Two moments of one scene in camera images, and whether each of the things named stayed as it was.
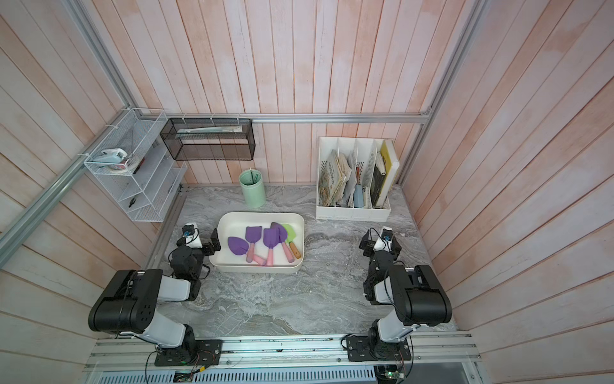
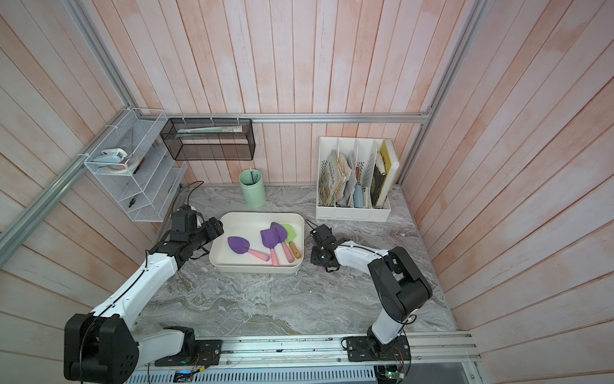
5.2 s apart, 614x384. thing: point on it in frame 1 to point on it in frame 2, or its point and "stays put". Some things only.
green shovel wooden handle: (291, 234) stays put
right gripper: (371, 246) to (314, 258)
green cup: (252, 183) stays put
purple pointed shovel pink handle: (282, 235) stays put
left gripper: (216, 245) to (213, 230)
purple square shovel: (271, 237) stays put
